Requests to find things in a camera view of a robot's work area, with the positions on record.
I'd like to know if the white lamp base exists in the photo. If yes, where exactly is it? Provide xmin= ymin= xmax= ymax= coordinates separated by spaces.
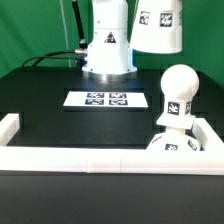
xmin=147 ymin=113 xmax=201 ymax=152

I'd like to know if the white lamp shade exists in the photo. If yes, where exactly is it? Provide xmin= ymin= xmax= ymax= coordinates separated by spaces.
xmin=130 ymin=0 xmax=182 ymax=54

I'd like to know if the black cable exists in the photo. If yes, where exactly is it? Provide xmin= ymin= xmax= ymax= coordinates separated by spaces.
xmin=21 ymin=50 xmax=88 ymax=69

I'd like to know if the black rod with connector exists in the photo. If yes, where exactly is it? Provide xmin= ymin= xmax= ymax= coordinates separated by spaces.
xmin=71 ymin=0 xmax=88 ymax=50

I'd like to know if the white lamp bulb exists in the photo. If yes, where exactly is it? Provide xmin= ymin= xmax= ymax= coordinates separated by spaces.
xmin=161 ymin=64 xmax=199 ymax=117

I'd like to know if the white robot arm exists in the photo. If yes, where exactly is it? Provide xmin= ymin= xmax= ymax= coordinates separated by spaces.
xmin=82 ymin=0 xmax=137 ymax=81

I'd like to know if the white U-shaped frame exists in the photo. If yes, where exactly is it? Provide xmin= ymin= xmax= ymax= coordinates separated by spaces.
xmin=0 ymin=113 xmax=224 ymax=175

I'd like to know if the white marker sheet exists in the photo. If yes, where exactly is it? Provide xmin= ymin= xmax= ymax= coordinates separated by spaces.
xmin=64 ymin=91 xmax=148 ymax=108

